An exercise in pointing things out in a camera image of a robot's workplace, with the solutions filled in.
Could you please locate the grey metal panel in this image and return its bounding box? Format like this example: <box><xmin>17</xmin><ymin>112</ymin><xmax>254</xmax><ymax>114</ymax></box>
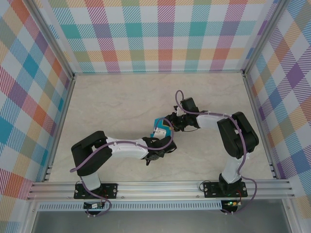
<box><xmin>31</xmin><ymin>210</ymin><xmax>292</xmax><ymax>233</ymax></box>

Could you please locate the small black circuit board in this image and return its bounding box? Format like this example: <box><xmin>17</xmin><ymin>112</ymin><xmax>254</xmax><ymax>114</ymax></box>
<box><xmin>84</xmin><ymin>202</ymin><xmax>105</xmax><ymax>209</ymax></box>

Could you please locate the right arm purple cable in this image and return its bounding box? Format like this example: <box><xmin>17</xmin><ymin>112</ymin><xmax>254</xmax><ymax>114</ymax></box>
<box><xmin>175</xmin><ymin>90</ymin><xmax>258</xmax><ymax>216</ymax></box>

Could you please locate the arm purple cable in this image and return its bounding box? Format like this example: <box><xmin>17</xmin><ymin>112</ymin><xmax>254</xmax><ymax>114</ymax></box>
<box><xmin>175</xmin><ymin>90</ymin><xmax>258</xmax><ymax>216</ymax></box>
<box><xmin>69</xmin><ymin>118</ymin><xmax>175</xmax><ymax>218</ymax></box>

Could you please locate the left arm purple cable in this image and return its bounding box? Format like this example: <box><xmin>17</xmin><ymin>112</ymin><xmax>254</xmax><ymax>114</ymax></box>
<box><xmin>69</xmin><ymin>118</ymin><xmax>175</xmax><ymax>218</ymax></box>

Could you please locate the aluminium mounting rail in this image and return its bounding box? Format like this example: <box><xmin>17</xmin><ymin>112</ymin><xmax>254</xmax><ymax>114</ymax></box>
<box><xmin>26</xmin><ymin>179</ymin><xmax>296</xmax><ymax>201</ymax></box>

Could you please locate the aluminium frame floor rail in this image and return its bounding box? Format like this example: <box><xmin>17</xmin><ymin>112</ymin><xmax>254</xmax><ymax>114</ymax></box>
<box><xmin>242</xmin><ymin>72</ymin><xmax>279</xmax><ymax>180</ymax></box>
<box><xmin>72</xmin><ymin>69</ymin><xmax>245</xmax><ymax>75</ymax></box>
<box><xmin>42</xmin><ymin>75</ymin><xmax>76</xmax><ymax>183</ymax></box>

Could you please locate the slotted grey cable duct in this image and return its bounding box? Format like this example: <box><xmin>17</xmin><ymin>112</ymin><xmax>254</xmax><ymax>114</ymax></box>
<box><xmin>38</xmin><ymin>200</ymin><xmax>223</xmax><ymax>211</ymax></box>

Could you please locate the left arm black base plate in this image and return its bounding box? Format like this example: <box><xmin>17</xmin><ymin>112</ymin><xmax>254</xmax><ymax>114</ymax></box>
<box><xmin>73</xmin><ymin>183</ymin><xmax>119</xmax><ymax>200</ymax></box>

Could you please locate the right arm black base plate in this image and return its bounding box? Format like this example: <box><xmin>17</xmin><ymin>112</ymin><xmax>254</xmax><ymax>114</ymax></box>
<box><xmin>203</xmin><ymin>181</ymin><xmax>248</xmax><ymax>199</ymax></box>

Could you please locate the aluminium frame post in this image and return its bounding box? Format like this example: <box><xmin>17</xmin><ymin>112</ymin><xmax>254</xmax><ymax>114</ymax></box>
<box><xmin>29</xmin><ymin>0</ymin><xmax>76</xmax><ymax>80</ymax></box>
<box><xmin>242</xmin><ymin>0</ymin><xmax>289</xmax><ymax>78</ymax></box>

